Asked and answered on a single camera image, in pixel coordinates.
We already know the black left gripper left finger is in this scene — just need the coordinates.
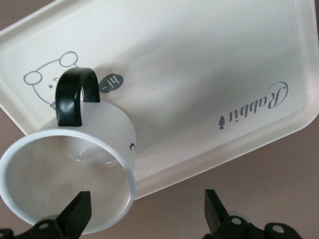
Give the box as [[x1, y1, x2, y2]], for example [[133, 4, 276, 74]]
[[0, 190, 92, 239]]

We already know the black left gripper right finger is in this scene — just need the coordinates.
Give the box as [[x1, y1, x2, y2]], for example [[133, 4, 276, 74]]
[[196, 189, 304, 239]]

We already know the white mug black handle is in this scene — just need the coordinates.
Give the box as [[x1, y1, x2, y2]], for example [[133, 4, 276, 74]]
[[0, 67, 137, 236]]

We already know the cream rabbit print tray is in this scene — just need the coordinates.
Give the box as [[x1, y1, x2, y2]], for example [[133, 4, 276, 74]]
[[0, 0, 319, 201]]

